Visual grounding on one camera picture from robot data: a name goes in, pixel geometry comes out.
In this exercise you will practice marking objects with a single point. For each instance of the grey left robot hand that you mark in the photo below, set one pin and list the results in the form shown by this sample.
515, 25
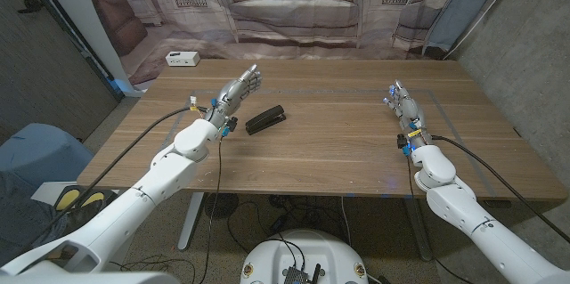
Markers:
231, 97

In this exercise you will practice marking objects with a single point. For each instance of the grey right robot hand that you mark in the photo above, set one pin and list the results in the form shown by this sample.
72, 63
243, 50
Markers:
409, 110

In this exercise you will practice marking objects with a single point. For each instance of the black stapler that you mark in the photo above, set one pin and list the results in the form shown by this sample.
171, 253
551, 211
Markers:
266, 119

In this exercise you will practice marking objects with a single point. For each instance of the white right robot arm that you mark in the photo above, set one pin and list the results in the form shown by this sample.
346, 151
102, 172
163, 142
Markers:
450, 199

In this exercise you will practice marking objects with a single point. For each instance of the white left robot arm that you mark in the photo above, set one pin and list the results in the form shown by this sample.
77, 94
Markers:
169, 172

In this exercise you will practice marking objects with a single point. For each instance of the white power box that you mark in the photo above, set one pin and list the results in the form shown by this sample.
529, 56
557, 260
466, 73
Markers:
182, 59

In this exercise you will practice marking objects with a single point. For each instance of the grey tape outline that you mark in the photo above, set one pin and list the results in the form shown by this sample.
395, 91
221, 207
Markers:
311, 92

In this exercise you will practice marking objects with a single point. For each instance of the printed living room backdrop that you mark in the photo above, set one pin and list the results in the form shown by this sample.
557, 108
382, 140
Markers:
289, 8

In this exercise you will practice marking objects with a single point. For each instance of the black round floor base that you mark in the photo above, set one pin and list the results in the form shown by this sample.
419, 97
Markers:
222, 206

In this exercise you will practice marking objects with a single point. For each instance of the grey table leg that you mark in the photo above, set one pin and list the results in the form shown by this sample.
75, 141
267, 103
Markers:
418, 230

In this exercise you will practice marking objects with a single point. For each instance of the white table leg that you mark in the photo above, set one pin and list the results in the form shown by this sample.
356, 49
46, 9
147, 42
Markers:
191, 221

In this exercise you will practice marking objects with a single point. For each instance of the black power adapter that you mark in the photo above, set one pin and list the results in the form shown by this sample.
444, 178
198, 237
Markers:
279, 223

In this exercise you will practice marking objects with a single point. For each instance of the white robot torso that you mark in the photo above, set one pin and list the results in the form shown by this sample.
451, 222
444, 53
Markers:
311, 248

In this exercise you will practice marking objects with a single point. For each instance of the black torso electronics module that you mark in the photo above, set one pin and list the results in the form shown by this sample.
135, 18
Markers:
296, 275

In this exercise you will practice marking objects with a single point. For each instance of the yellow black foot pedal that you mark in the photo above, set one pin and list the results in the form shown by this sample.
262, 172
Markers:
67, 198

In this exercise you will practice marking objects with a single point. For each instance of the blue grey chair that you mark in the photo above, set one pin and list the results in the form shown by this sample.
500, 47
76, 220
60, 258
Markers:
40, 150

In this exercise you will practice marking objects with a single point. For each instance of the person leg in jeans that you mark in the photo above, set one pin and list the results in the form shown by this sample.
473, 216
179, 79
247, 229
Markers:
22, 217

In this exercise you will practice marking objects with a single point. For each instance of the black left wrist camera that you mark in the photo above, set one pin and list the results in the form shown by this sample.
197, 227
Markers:
231, 124

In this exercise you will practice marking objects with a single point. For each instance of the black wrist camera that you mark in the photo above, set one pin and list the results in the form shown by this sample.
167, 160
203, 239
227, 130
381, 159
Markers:
231, 124
402, 141

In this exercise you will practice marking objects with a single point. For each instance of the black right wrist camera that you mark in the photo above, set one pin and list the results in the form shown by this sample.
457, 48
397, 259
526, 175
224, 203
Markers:
402, 141

